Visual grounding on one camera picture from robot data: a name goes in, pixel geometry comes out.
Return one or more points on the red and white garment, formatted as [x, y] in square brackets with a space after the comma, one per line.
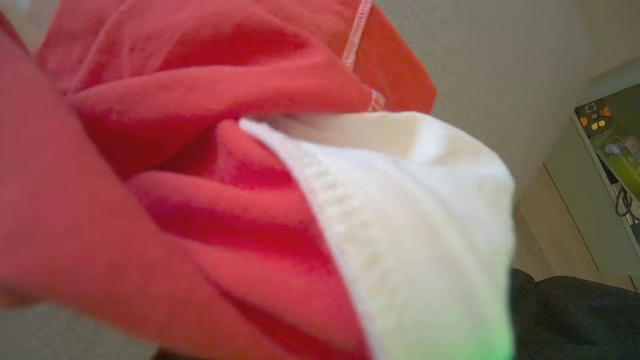
[200, 150]

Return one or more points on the grey fabric sofa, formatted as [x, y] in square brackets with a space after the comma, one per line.
[490, 60]

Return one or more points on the pale grey open cabinet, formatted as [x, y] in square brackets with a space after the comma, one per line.
[575, 210]

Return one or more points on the black yellow handheld controller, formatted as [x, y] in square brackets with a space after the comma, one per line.
[594, 117]

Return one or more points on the small white object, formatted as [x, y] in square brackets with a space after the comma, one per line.
[620, 147]

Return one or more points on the lime green object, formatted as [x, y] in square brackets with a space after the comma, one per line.
[625, 170]

